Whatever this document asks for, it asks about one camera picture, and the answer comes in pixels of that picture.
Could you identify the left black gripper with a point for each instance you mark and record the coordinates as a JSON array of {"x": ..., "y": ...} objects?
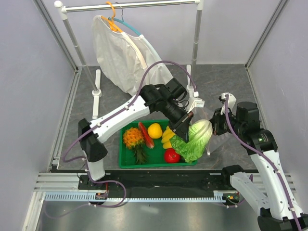
[{"x": 182, "y": 129}]

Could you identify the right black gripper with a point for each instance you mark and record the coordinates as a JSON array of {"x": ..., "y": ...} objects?
[{"x": 215, "y": 122}]

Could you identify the green plastic lettuce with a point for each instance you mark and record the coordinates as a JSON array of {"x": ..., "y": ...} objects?
[{"x": 200, "y": 133}]

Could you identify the clear dotted zip top bag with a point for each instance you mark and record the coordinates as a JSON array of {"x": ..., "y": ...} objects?
[{"x": 215, "y": 142}]

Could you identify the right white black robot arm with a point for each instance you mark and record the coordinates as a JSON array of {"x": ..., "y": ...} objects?
[{"x": 276, "y": 208}]

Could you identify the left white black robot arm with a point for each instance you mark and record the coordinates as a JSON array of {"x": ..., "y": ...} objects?
[{"x": 151, "y": 98}]

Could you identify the yellow banana bunch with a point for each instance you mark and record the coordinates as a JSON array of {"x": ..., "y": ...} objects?
[{"x": 166, "y": 136}]

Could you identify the yellow lemon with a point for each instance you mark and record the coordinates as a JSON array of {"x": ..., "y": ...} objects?
[{"x": 155, "y": 131}]

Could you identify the dark green avocado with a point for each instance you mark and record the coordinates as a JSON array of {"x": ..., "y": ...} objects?
[{"x": 183, "y": 160}]

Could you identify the red tomato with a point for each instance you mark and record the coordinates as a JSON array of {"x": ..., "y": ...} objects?
[{"x": 170, "y": 156}]

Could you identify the silver white clothes rack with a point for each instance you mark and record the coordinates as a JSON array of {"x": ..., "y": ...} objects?
[{"x": 95, "y": 82}]

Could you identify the red watermelon slice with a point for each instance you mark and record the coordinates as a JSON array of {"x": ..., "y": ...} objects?
[{"x": 147, "y": 139}]

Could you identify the green plastic tray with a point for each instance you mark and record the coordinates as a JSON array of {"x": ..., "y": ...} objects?
[{"x": 155, "y": 156}]

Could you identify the orange plastic pineapple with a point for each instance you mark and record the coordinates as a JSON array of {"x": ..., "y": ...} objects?
[{"x": 134, "y": 141}]

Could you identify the white garment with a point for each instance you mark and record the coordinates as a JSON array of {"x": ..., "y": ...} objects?
[{"x": 123, "y": 58}]

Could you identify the teal clothes hanger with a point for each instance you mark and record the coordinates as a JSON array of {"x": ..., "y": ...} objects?
[{"x": 121, "y": 21}]

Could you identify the orange clothes hanger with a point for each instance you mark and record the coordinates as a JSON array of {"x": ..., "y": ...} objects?
[{"x": 110, "y": 22}]

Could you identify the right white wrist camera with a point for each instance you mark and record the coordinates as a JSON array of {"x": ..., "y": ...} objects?
[{"x": 228, "y": 100}]

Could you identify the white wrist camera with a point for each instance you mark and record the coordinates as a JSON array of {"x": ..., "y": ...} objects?
[
  {"x": 228, "y": 100},
  {"x": 194, "y": 101}
]

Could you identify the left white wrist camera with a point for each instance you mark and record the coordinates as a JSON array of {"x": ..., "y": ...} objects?
[{"x": 194, "y": 101}]

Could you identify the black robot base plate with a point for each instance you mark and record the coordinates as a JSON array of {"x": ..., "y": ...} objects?
[{"x": 160, "y": 183}]

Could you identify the white slotted cable duct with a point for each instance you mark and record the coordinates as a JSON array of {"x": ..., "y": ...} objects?
[{"x": 95, "y": 197}]

